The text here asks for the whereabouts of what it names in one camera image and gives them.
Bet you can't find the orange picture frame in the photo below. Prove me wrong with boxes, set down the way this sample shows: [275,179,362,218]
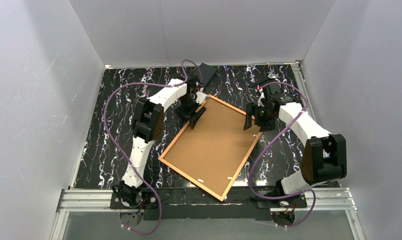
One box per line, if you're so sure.
[158,94,264,203]

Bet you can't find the brown cardboard backing board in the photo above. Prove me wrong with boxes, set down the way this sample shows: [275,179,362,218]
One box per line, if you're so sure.
[162,98,260,198]

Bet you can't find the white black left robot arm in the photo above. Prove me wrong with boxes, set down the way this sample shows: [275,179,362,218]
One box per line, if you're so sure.
[112,75,207,209]

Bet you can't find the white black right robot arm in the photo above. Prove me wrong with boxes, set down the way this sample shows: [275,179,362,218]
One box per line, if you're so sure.
[243,80,347,201]

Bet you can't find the black square block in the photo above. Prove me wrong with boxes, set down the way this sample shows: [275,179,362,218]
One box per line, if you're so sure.
[196,63,218,87]

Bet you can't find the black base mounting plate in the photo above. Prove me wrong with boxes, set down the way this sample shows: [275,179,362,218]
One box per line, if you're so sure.
[110,186,308,221]

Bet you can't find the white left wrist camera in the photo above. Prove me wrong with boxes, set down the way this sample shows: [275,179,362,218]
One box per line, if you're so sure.
[195,91,210,105]

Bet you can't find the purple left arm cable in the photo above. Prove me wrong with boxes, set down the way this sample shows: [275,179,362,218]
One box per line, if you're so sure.
[102,59,205,237]

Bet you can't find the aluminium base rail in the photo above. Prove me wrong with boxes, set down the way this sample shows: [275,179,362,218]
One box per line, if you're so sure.
[50,187,365,240]

